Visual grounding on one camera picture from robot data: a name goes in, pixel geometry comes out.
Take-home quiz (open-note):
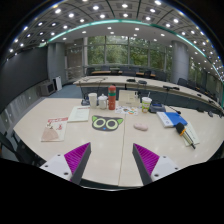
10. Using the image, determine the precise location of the red thermos bottle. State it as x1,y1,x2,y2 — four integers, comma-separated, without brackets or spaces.
108,85,116,110

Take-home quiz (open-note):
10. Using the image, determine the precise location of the red and white book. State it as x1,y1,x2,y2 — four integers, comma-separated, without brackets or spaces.
41,117,68,142

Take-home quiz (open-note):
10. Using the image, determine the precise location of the white ceramic lidded mug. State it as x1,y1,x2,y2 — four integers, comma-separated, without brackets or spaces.
98,94,108,109

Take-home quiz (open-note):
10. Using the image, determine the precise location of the white paper cup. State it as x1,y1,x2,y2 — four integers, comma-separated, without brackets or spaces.
88,93,97,108

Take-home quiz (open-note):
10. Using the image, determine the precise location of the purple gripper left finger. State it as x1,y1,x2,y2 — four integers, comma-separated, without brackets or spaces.
41,143,91,185

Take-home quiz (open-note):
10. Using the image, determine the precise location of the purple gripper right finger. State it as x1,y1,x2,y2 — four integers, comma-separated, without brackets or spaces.
132,143,179,185

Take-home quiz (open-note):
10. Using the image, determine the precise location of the beige table name card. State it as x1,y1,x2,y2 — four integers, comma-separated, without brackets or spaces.
118,90,140,107

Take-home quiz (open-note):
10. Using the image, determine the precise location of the black yellow microphone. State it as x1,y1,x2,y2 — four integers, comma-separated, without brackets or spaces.
176,122,196,148

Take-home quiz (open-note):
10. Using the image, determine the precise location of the white green booklet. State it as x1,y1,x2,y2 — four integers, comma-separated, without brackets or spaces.
68,106,90,122

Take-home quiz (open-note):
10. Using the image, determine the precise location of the black desk device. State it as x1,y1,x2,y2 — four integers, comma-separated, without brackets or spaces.
149,104,166,113

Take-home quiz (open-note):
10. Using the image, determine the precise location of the pink computer mouse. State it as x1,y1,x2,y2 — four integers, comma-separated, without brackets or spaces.
133,123,148,131

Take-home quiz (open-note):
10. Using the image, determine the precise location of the colourful sticker sheet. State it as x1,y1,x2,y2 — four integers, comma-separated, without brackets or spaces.
115,106,138,115

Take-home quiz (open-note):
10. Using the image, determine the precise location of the white paper sheet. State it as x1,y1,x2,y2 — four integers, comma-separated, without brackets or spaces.
183,123,200,146

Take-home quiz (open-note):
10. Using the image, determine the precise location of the green white drink cup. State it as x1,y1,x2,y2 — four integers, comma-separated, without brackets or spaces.
142,97,152,113

